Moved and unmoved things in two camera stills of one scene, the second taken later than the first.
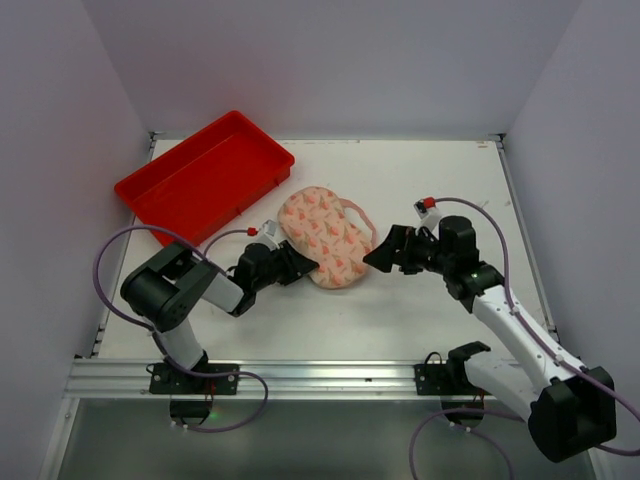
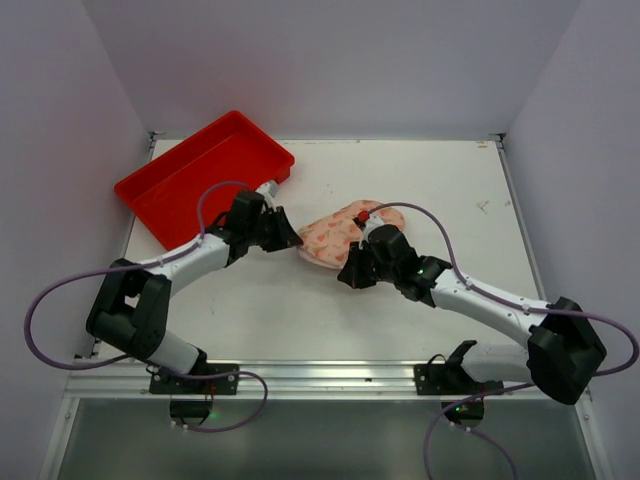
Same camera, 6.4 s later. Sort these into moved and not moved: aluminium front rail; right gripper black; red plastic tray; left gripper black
Moved: left gripper black; right gripper black
Not moved: red plastic tray; aluminium front rail
